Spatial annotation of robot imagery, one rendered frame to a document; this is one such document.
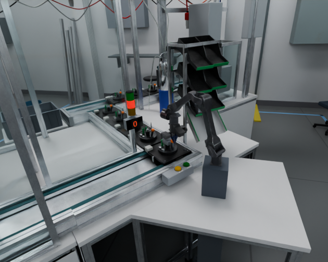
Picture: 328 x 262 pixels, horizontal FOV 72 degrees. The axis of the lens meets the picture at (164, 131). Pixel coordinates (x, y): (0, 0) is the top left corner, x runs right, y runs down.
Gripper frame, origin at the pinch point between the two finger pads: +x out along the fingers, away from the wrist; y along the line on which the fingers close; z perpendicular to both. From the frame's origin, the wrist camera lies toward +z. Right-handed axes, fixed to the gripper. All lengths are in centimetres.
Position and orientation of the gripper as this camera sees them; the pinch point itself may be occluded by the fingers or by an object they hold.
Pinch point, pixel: (174, 138)
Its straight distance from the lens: 150.6
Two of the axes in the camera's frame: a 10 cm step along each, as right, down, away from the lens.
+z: 6.0, 3.3, -7.3
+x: 0.4, 9.0, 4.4
